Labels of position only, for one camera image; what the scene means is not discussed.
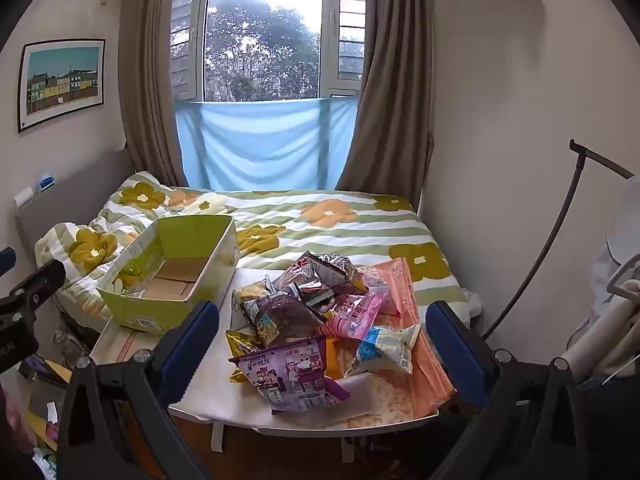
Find small black snack packet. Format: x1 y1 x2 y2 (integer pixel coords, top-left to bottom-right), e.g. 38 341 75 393
292 280 337 308

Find pile of papers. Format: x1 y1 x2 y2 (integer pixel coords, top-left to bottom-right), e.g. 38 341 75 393
19 354 76 461

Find dark purple snack packet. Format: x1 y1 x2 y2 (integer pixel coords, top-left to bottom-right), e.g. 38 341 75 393
252 294 327 347

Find light blue cloth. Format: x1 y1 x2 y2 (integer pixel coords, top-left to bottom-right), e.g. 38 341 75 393
175 97 358 192

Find orange snack packet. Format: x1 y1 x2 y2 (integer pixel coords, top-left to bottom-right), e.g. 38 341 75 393
324 336 362 380

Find black white patterned snack packet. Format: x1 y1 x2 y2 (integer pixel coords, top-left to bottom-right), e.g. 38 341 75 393
286 251 370 295

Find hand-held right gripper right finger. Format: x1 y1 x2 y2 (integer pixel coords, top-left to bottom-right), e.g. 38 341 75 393
425 301 586 480

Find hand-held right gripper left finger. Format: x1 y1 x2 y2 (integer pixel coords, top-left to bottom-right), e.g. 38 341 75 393
57 301 221 480

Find orange patterned towel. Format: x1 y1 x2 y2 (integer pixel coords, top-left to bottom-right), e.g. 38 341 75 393
345 257 457 428

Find yellow-green cardboard box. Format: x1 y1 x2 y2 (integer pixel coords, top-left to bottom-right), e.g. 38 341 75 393
96 214 240 336

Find clear glass bottle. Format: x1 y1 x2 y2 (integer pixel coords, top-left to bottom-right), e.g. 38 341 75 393
52 329 87 362

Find white hanging clothes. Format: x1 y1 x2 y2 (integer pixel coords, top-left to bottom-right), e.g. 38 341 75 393
562 175 640 401

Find pink snack packet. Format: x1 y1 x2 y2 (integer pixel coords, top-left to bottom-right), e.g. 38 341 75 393
320 291 385 342

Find framed houses picture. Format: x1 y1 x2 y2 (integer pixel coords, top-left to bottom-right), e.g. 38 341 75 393
17 37 107 134

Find white blue snack packet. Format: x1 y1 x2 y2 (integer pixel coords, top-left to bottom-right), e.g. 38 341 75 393
345 323 422 376

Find grey headboard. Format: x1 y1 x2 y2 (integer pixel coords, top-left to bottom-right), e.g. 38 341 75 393
15 147 133 261

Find window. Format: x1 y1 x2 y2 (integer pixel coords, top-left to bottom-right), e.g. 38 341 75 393
170 0 368 103

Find flower striped quilt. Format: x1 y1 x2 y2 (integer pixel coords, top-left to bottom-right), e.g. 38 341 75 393
35 171 473 326

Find black clothes rack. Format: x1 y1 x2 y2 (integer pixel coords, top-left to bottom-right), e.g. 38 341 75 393
481 138 637 342

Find gold snack packet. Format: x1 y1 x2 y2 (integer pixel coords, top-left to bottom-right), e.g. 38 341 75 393
225 329 265 385

